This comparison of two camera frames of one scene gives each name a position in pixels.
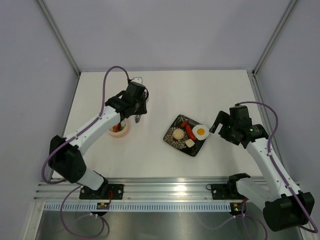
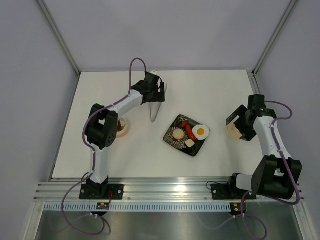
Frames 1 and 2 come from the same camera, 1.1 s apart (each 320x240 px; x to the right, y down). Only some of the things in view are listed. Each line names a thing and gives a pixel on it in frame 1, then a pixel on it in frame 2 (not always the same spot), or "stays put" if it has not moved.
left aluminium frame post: x=58 y=34 stays put
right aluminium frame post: x=280 y=23 stays put
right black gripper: x=224 y=118 → x=248 y=134
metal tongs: x=137 y=118 → x=154 y=108
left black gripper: x=142 y=110 → x=159 y=96
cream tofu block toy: x=189 y=143 stays put
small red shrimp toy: x=184 y=123 stays put
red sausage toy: x=190 y=132 stays put
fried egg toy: x=201 y=132 stays put
